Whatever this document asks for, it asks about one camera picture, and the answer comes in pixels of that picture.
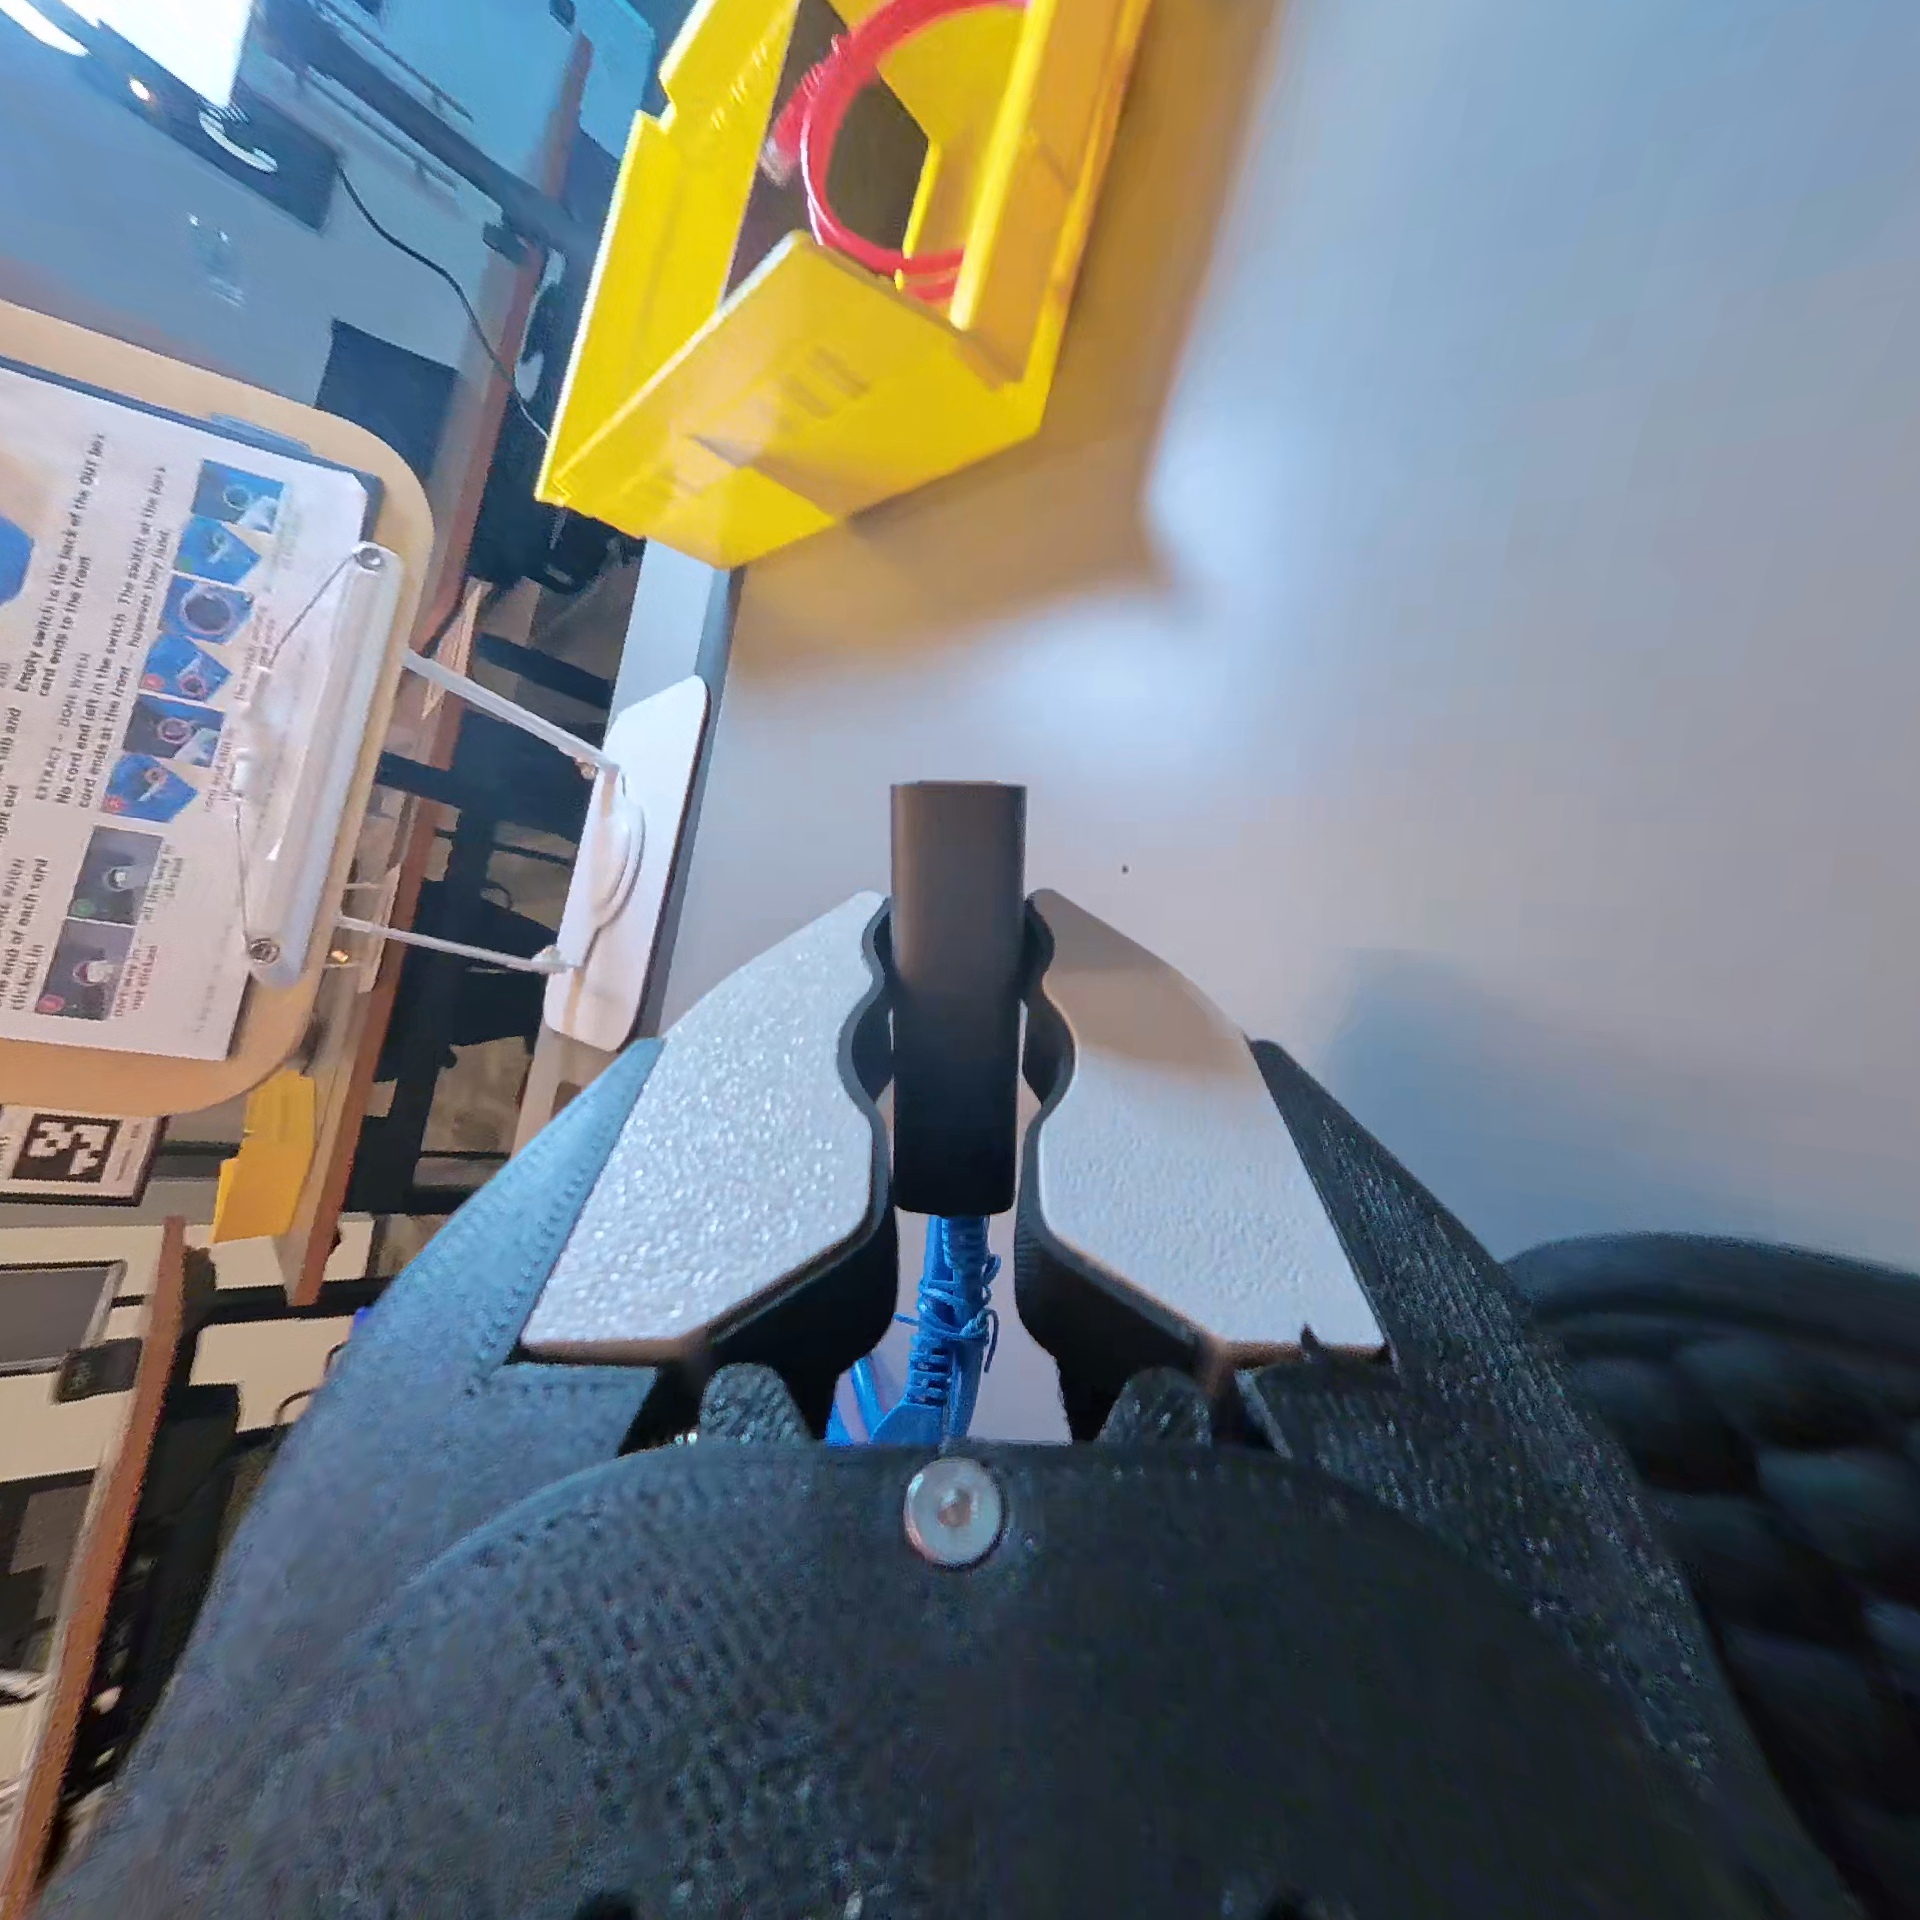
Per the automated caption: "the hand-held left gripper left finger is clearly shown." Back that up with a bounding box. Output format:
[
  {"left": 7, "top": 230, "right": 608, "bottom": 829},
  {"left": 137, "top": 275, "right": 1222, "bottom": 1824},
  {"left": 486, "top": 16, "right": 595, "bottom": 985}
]
[{"left": 516, "top": 889, "right": 902, "bottom": 1444}]

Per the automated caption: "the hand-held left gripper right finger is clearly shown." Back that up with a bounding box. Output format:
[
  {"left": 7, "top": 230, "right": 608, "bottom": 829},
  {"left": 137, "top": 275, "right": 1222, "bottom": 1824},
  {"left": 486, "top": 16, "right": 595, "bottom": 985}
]
[{"left": 1016, "top": 886, "right": 1387, "bottom": 1432}]

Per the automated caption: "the blue ethernet cable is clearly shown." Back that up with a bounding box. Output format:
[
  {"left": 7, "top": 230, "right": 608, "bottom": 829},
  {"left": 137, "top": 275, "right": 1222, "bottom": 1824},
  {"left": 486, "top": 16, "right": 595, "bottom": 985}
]
[{"left": 822, "top": 1206, "right": 1004, "bottom": 1448}]

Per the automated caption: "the black ethernet coupler port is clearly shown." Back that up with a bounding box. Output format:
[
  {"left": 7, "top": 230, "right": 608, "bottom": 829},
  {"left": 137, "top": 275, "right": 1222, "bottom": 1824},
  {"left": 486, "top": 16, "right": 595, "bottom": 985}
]
[{"left": 886, "top": 780, "right": 1030, "bottom": 1214}]

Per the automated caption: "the yellow plastic bin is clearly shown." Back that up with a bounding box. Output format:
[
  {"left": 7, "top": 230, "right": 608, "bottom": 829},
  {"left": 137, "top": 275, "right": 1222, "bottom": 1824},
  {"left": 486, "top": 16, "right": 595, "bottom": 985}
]
[{"left": 535, "top": 0, "right": 1156, "bottom": 572}]

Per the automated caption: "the red ethernet cable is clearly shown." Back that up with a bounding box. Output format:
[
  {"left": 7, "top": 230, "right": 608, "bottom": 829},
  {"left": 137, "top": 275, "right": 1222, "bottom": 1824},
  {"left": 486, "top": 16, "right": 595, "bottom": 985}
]
[{"left": 761, "top": 0, "right": 1037, "bottom": 302}]

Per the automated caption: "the small yellow box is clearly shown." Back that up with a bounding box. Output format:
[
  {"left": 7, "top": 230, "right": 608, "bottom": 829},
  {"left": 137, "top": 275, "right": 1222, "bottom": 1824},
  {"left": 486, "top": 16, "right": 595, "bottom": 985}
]
[{"left": 211, "top": 1067, "right": 320, "bottom": 1247}]

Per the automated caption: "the instruction sheet on stand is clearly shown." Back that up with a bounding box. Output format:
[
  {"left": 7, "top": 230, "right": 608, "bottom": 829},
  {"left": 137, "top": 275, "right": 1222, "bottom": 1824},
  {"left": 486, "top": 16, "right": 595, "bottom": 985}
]
[{"left": 0, "top": 297, "right": 436, "bottom": 1120}]

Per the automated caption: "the dark knit cloth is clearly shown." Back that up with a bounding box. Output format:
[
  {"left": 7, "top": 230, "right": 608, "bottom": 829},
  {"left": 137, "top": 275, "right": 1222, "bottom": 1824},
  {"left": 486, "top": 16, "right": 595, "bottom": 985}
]
[{"left": 1500, "top": 1231, "right": 1920, "bottom": 1920}]

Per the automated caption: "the printed marker tag card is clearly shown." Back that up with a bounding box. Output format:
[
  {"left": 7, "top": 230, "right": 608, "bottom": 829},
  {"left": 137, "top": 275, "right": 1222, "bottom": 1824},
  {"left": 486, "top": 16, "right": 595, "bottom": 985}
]
[{"left": 0, "top": 1107, "right": 165, "bottom": 1206}]

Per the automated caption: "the printed instruction sheet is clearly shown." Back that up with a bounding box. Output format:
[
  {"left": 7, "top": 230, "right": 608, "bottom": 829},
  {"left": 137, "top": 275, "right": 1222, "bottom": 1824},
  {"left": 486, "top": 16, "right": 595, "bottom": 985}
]
[{"left": 0, "top": 359, "right": 383, "bottom": 1064}]

